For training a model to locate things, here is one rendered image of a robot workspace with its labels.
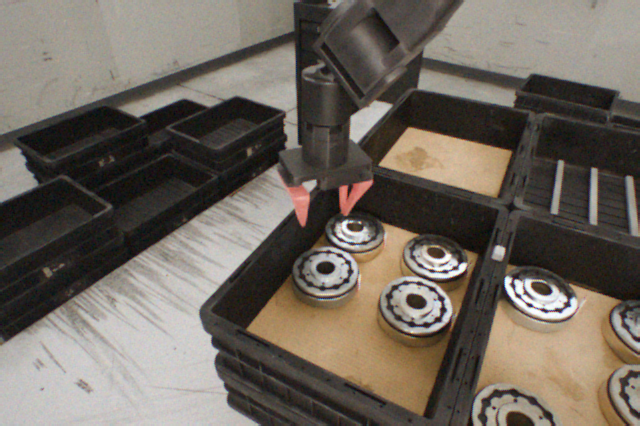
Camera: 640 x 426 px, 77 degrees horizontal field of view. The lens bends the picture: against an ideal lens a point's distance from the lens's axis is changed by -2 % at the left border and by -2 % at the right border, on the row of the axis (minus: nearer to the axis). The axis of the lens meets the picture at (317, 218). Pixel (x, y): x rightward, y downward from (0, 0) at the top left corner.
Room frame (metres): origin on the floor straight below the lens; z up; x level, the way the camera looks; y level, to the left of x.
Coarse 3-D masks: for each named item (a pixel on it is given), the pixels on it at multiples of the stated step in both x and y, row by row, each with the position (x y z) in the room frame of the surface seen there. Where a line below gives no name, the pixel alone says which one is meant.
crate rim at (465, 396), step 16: (512, 224) 0.46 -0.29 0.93; (544, 224) 0.47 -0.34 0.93; (560, 224) 0.46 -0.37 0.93; (512, 240) 0.43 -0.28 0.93; (608, 240) 0.43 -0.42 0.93; (624, 240) 0.43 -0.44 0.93; (496, 272) 0.36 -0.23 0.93; (496, 288) 0.35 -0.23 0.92; (496, 304) 0.31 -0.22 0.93; (480, 320) 0.29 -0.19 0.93; (480, 336) 0.27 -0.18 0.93; (480, 352) 0.25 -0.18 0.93; (480, 368) 0.23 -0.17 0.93; (464, 384) 0.21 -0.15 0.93; (464, 400) 0.19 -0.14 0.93; (464, 416) 0.18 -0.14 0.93
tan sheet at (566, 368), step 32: (576, 288) 0.42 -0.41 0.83; (512, 320) 0.36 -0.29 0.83; (576, 320) 0.36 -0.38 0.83; (512, 352) 0.31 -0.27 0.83; (544, 352) 0.31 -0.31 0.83; (576, 352) 0.31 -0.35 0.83; (608, 352) 0.31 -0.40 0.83; (480, 384) 0.26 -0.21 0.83; (544, 384) 0.26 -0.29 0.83; (576, 384) 0.26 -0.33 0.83; (576, 416) 0.22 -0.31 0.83
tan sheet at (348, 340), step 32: (384, 224) 0.58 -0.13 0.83; (384, 256) 0.50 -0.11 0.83; (288, 288) 0.42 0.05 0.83; (256, 320) 0.36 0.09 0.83; (288, 320) 0.36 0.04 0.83; (320, 320) 0.36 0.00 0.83; (352, 320) 0.36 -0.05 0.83; (320, 352) 0.31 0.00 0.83; (352, 352) 0.31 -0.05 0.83; (384, 352) 0.31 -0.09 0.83; (416, 352) 0.31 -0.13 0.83; (384, 384) 0.26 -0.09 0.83; (416, 384) 0.26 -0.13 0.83
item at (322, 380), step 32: (320, 192) 0.55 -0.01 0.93; (448, 192) 0.54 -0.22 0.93; (288, 224) 0.46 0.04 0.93; (256, 256) 0.39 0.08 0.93; (224, 288) 0.34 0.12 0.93; (480, 288) 0.35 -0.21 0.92; (224, 320) 0.29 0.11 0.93; (256, 352) 0.25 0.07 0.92; (288, 352) 0.25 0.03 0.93; (320, 384) 0.21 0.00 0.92; (352, 384) 0.21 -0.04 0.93; (448, 384) 0.21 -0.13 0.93; (384, 416) 0.18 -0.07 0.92; (416, 416) 0.18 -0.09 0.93; (448, 416) 0.18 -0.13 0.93
